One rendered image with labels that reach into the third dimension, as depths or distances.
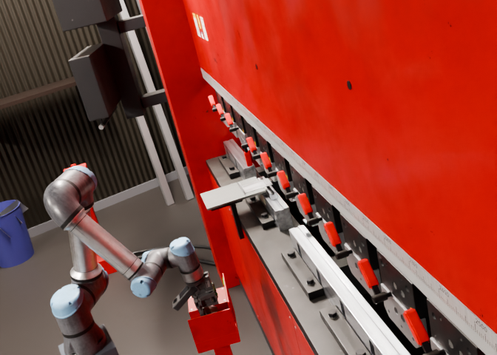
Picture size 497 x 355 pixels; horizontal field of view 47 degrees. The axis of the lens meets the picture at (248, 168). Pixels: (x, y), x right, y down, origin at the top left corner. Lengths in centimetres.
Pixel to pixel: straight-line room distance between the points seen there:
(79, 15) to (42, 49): 192
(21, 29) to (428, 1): 459
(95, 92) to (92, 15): 42
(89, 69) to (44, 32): 191
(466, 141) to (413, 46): 16
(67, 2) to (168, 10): 54
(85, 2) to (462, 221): 271
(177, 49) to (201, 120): 42
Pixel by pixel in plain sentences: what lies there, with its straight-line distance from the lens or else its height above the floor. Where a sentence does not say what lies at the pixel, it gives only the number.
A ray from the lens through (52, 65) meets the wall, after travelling 523.
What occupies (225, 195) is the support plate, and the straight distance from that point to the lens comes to 250.
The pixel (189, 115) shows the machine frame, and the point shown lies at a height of 116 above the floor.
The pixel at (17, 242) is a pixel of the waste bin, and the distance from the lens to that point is 501.
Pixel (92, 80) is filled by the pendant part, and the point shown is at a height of 146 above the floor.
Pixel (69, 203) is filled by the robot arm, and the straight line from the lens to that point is 193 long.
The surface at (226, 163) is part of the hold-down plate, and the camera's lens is 313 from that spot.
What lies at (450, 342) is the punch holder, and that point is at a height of 129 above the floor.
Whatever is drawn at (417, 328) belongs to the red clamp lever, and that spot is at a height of 130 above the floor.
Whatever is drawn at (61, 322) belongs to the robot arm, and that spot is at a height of 93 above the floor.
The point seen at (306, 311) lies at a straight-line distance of 189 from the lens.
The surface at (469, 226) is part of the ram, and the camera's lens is 86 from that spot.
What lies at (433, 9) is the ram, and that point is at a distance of 78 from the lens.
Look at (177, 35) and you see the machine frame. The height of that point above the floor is 160.
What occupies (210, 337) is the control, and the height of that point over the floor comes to 71.
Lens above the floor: 200
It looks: 21 degrees down
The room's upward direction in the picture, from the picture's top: 14 degrees counter-clockwise
